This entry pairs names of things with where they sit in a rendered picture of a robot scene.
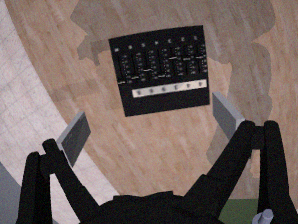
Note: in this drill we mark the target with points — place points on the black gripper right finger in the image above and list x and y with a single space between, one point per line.
211 191

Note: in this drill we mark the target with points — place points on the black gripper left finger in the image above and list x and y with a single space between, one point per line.
35 197

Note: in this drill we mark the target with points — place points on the black lighting desk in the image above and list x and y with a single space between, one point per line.
187 82

